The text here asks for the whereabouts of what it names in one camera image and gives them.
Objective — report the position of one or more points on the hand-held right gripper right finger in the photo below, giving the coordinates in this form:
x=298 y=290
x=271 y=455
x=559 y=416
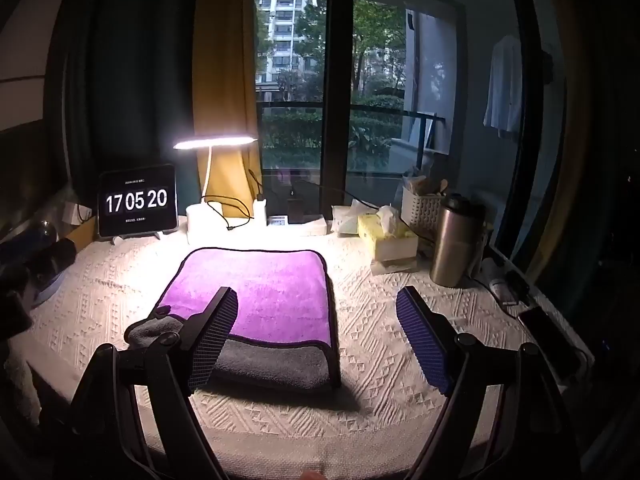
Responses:
x=425 y=345

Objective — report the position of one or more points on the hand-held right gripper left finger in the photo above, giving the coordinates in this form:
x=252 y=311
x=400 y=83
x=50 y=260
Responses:
x=215 y=340

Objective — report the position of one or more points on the purple and grey towel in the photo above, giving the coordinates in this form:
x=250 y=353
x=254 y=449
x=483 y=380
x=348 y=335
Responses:
x=270 y=310

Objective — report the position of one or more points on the white textured tablecloth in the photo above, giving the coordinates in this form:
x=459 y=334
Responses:
x=350 y=360

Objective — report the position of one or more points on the white tube bottle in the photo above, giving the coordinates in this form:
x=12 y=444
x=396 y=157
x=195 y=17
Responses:
x=500 y=282

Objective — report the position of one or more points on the stainless steel thermos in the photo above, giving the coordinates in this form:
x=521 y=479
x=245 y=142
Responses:
x=456 y=240

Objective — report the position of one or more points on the yellow tissue box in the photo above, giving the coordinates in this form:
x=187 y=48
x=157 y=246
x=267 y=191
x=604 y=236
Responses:
x=385 y=240

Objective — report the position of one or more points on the black smartphone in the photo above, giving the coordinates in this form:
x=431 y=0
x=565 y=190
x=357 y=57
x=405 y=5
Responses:
x=542 y=322

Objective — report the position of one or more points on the small white box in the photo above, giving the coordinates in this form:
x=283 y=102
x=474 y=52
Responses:
x=278 y=220

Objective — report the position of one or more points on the white charger block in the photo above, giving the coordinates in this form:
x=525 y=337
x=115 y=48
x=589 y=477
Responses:
x=260 y=210

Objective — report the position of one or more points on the white slotted basket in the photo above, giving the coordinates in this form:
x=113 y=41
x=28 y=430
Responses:
x=421 y=205

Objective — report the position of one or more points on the tablet with clock display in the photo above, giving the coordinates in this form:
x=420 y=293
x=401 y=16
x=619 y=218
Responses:
x=136 y=201

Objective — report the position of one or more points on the white tissue pack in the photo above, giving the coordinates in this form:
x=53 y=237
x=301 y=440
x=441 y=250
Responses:
x=350 y=217

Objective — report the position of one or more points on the white desk lamp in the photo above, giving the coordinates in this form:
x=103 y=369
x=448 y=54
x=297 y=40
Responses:
x=210 y=180

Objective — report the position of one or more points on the dark green curtain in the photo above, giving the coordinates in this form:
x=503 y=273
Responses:
x=125 y=85

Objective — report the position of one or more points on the yellow curtain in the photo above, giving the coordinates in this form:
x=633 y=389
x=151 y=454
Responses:
x=225 y=85

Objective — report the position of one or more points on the white hanging shirt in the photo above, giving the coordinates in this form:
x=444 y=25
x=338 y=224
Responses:
x=502 y=85

